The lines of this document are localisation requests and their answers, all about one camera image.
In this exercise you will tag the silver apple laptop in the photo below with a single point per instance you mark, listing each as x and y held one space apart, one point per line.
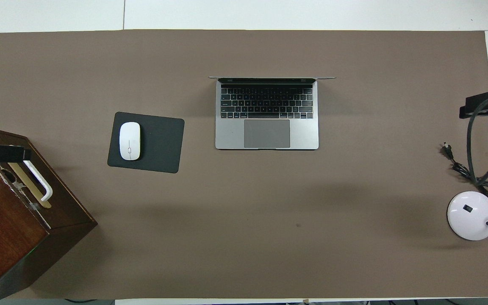
265 133

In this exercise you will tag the dark wooden box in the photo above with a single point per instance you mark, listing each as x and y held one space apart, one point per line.
6 228

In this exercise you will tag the white desk lamp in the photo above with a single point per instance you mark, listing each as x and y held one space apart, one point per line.
470 216

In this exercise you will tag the white computer mouse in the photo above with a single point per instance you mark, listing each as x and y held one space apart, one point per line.
129 140

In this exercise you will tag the black mouse pad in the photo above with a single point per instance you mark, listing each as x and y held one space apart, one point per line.
159 140

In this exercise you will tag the brown table mat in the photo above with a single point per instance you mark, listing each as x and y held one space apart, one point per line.
269 254

